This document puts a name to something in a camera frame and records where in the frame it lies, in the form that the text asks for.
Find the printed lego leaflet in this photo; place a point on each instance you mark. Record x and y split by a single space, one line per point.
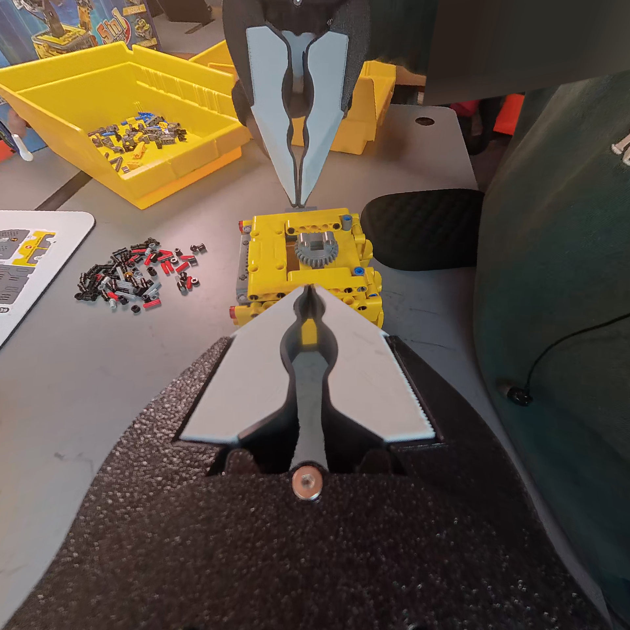
24 256

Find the nested yellow bins stack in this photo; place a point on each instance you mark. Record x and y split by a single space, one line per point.
374 98

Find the person's green hoodie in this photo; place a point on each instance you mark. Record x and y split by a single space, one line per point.
556 344

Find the blue toy kit box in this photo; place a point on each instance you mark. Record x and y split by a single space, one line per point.
98 24

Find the red plastic basket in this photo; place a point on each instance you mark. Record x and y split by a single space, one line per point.
465 109

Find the yellow plastic bin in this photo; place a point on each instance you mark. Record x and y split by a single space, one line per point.
59 98

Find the white board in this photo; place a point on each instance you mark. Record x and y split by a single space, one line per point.
59 256

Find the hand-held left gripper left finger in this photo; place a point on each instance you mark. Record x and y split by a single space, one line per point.
241 389

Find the pile of small lego parts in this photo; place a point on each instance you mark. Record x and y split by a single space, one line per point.
133 275

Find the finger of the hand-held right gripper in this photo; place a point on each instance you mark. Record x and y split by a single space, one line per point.
329 88
266 88

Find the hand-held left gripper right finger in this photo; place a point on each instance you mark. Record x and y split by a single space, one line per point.
374 389

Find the dark lego pieces heap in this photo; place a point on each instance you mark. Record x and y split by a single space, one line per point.
142 135

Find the yellow black lego truck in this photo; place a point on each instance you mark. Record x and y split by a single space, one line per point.
359 295

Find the black padded wrist rest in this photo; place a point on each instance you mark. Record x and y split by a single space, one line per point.
423 231

